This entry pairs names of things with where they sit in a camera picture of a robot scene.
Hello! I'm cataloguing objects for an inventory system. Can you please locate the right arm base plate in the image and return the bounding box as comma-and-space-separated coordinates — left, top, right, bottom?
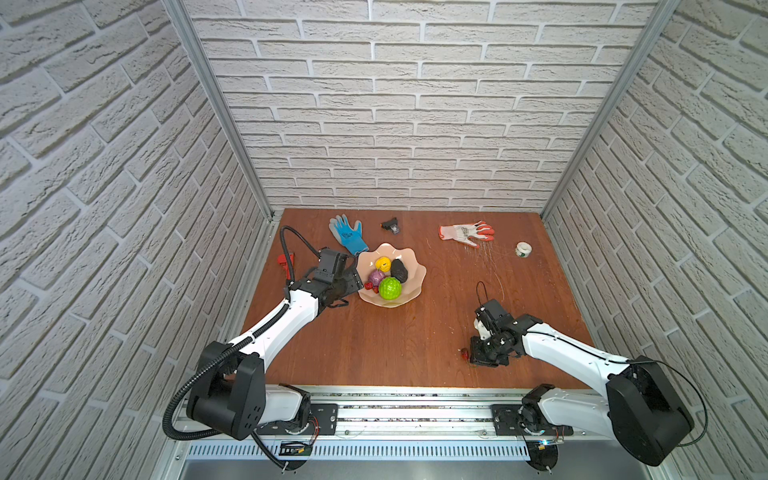
491, 404, 574, 437

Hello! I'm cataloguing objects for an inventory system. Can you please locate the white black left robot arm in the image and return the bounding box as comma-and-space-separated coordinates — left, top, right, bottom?
162, 223, 368, 441

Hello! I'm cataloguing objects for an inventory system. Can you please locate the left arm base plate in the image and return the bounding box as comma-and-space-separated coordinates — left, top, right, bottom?
258, 403, 339, 437

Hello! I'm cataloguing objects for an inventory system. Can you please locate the red white work glove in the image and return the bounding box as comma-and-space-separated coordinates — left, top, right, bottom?
438, 221, 495, 248

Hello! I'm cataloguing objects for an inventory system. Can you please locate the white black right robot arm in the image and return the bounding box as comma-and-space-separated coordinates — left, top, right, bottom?
468, 300, 695, 466

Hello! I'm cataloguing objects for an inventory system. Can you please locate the pink wavy fruit bowl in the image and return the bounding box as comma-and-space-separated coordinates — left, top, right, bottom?
357, 243, 427, 308

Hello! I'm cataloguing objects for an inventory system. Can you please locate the dark fake avocado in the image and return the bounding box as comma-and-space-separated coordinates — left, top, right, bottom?
390, 259, 409, 284

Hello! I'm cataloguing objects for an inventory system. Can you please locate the green bumpy fake fruit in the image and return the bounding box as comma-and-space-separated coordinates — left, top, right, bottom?
378, 277, 402, 301

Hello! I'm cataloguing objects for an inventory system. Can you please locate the white tape roll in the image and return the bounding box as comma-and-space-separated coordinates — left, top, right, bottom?
515, 242, 532, 258

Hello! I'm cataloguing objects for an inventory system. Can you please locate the blue work glove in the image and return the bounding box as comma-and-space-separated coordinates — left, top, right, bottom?
329, 214, 369, 256

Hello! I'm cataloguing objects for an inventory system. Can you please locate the aluminium rail frame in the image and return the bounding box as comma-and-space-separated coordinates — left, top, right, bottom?
149, 386, 679, 479

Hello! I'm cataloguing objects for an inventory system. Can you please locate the purple fake fruit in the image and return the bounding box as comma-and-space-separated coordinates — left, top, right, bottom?
368, 269, 387, 288

